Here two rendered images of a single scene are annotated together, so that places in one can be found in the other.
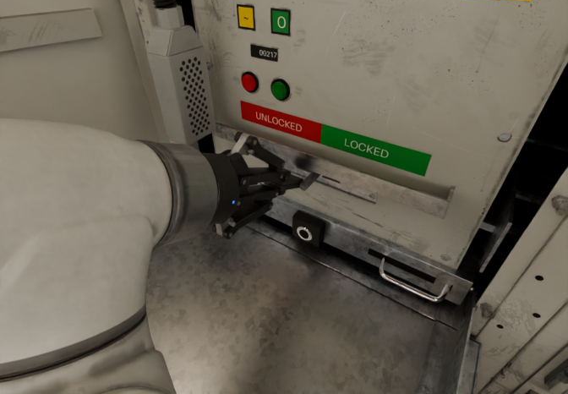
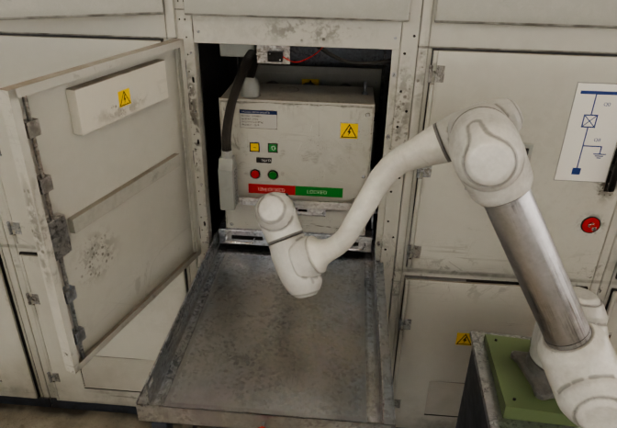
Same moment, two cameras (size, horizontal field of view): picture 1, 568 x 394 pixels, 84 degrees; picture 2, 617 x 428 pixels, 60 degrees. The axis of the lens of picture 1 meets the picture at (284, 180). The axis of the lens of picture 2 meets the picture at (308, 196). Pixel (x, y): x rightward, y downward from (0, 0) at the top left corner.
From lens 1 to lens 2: 1.32 m
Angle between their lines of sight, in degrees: 27
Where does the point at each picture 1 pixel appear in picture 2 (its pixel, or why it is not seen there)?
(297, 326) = not seen: hidden behind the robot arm
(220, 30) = (238, 152)
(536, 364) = (401, 260)
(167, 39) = (230, 163)
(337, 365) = (333, 284)
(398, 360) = (354, 275)
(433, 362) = (367, 272)
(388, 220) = (332, 222)
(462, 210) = not seen: hidden behind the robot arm
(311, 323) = not seen: hidden behind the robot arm
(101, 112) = (172, 205)
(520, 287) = (385, 228)
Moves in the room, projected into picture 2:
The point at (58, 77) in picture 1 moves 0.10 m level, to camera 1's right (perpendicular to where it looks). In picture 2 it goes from (162, 189) to (194, 183)
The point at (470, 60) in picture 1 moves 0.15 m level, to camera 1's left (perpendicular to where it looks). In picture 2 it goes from (346, 154) to (306, 163)
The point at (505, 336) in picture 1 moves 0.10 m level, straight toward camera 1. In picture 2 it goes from (388, 253) to (378, 267)
